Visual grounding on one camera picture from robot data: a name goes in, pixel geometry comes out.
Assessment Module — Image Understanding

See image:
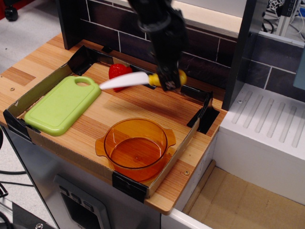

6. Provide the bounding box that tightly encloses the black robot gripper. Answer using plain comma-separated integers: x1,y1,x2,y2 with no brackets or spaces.
138,14,188,91

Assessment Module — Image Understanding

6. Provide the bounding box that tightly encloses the yellow handled white knife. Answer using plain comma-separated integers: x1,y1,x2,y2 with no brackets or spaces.
99,69,188,91

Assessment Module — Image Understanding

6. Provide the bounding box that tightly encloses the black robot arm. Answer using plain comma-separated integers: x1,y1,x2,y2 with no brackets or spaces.
128,0,188,91

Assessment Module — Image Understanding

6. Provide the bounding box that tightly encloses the cardboard fence with black tape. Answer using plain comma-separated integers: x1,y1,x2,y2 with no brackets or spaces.
0,43,226,213

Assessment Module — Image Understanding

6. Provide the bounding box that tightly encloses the green plastic cutting board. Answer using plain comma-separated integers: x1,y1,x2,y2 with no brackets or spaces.
24,76,101,136

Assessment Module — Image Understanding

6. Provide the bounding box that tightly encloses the red toy strawberry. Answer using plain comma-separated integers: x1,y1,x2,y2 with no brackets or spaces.
108,63,133,79

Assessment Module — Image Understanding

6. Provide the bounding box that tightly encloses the orange transparent pot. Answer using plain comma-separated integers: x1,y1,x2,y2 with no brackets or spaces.
95,118,176,182

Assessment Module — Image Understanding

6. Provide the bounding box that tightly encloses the white sink drainboard unit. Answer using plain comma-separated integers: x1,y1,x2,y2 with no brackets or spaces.
213,84,305,204

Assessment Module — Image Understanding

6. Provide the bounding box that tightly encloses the toy oven front panel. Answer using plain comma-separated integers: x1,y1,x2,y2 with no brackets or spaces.
54,175,111,229

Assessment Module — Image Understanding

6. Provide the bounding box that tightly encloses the black caster wheel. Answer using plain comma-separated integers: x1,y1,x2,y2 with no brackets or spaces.
4,6,18,21

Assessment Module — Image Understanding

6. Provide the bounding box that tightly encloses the dark grey vertical post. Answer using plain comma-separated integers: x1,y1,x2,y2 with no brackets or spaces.
222,0,268,111

